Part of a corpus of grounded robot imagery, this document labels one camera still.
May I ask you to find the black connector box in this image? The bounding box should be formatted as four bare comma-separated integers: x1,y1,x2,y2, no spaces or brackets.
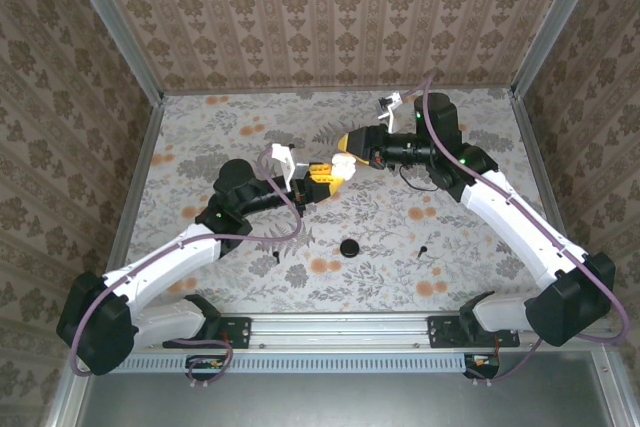
185,354,232,382
462,352,501,380

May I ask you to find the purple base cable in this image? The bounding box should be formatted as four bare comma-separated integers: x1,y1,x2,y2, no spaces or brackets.
185,338,235,389
469,336,545,384

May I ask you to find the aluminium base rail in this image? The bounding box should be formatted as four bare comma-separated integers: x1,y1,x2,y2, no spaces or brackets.
219,313,609,351

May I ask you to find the thin black cable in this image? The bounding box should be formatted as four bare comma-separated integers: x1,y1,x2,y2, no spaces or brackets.
398,165,440,193

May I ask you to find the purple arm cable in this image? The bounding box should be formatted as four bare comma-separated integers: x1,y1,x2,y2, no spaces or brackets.
399,72,631,347
68,146,305,378

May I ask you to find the grey metal panel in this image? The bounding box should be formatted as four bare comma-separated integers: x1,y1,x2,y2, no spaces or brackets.
74,373,621,427

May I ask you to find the aluminium frame side rail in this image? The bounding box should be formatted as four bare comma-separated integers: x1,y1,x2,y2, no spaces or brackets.
508,91,569,248
106,99,165,268

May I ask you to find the grey slotted cable duct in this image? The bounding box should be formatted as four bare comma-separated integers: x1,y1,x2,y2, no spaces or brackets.
110,350,470,375

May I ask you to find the aluminium frame post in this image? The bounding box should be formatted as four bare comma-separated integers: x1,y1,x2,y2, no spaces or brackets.
58,0,165,104
509,0,609,98

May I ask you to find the white earbud charging case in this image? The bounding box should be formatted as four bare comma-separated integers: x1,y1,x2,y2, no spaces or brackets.
329,153,358,183

